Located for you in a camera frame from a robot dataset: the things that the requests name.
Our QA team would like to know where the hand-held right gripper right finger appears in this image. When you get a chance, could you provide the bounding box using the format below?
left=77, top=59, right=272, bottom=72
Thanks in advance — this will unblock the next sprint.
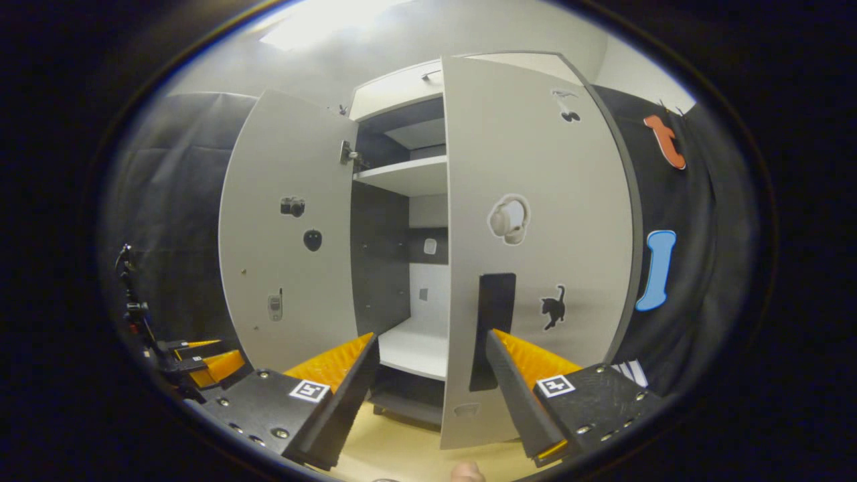
left=486, top=329, right=665, bottom=468

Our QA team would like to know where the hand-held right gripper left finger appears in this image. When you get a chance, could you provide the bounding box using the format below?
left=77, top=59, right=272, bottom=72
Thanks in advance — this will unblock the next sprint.
left=184, top=333, right=381, bottom=471

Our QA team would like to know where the white cabinet door camera sticker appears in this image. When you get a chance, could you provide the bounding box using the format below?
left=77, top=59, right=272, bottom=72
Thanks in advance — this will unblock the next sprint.
left=219, top=89, right=360, bottom=372

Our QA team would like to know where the white and grey cabinet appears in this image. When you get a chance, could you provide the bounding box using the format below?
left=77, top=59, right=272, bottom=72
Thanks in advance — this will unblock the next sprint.
left=348, top=52, right=587, bottom=429

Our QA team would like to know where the white cabinet door cat sticker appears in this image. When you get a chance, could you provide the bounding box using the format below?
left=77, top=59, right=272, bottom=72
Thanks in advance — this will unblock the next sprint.
left=440, top=56, right=643, bottom=451

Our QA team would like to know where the metal cabinet door hinge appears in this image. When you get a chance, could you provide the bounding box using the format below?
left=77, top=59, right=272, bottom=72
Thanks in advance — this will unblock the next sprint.
left=339, top=139, right=370, bottom=170

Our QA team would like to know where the white cabinet drawer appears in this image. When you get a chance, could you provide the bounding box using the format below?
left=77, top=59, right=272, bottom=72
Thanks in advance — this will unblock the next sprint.
left=348, top=60, right=444, bottom=123

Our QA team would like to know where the black stand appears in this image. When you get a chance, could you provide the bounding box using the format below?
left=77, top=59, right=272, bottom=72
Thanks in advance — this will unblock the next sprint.
left=115, top=243, right=185, bottom=402

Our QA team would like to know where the black backdrop cloth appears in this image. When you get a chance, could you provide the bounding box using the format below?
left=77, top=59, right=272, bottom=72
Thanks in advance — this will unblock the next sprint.
left=100, top=84, right=771, bottom=396

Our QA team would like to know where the black cabinet door handle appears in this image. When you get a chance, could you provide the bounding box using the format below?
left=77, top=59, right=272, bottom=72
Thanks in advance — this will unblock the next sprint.
left=469, top=272, right=517, bottom=392

